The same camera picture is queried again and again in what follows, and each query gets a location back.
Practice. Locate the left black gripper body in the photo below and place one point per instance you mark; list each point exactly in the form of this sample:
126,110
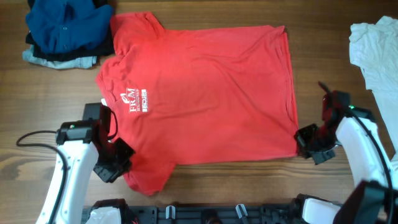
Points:
117,160

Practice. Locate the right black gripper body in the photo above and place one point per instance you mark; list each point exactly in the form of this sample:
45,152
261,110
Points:
314,143

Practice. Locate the red printed t-shirt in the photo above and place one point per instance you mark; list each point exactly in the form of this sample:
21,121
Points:
186,97

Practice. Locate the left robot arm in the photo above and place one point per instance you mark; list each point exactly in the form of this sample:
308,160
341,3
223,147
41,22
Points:
83,147

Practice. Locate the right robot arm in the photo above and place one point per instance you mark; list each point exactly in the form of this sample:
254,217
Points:
374,198

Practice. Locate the black folded garment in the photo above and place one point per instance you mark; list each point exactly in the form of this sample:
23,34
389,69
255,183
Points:
104,49

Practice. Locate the white t-shirt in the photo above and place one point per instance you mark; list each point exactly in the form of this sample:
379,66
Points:
373,48

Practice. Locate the light grey folded garment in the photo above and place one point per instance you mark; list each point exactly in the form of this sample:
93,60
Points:
83,62

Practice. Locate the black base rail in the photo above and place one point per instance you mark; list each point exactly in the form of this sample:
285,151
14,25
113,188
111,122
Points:
265,214

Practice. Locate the left white rail clip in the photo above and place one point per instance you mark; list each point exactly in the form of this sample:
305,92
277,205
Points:
170,212

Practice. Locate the white rail clip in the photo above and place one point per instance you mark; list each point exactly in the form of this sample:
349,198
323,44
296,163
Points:
170,212
241,211

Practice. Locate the right white rail clip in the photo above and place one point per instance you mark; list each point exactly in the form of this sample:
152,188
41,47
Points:
241,211

